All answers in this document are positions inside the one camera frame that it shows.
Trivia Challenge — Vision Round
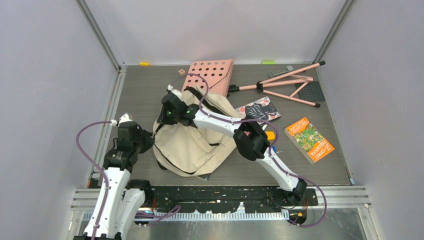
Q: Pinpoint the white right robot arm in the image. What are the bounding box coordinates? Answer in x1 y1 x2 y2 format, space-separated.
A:
158 92 307 205

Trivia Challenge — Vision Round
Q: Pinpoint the pink folding tripod stand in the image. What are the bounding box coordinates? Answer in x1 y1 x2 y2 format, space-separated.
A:
228 60 326 108

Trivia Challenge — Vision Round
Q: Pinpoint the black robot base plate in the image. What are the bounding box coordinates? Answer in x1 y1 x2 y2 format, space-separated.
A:
141 185 319 214

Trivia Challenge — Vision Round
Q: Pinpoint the yellow block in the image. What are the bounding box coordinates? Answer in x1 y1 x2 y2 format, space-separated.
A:
139 62 150 67

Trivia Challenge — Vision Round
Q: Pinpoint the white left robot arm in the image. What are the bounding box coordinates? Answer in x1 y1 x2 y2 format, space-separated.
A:
74 120 154 240

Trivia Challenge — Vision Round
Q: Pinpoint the orange yellow eraser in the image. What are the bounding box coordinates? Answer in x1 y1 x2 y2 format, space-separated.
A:
265 131 276 141

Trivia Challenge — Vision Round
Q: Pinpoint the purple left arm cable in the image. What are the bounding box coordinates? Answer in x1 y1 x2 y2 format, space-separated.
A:
76 120 182 240

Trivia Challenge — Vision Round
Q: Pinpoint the orange treehouse book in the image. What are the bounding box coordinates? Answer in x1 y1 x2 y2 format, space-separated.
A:
284 117 335 165

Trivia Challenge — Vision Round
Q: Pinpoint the grey lego strip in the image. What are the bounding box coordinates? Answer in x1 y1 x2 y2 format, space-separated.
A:
268 65 294 79

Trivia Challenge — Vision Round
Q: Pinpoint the black moon and sixpence book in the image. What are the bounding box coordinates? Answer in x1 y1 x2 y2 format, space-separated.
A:
197 174 211 182

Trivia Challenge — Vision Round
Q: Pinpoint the beige canvas backpack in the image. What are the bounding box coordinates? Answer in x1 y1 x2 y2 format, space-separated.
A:
152 86 240 177

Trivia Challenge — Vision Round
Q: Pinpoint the pink perforated music stand tray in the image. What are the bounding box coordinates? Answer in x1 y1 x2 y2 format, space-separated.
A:
182 58 234 97

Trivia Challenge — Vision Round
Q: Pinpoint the dark grey lego baseplate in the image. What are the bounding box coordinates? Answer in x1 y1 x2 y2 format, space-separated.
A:
297 81 325 102

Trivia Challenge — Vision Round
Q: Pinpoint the floral little women book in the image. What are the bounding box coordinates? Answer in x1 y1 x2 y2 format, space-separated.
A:
235 96 281 122

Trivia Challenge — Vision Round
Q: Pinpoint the green block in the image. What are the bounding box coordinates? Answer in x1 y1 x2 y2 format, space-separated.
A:
261 60 275 65

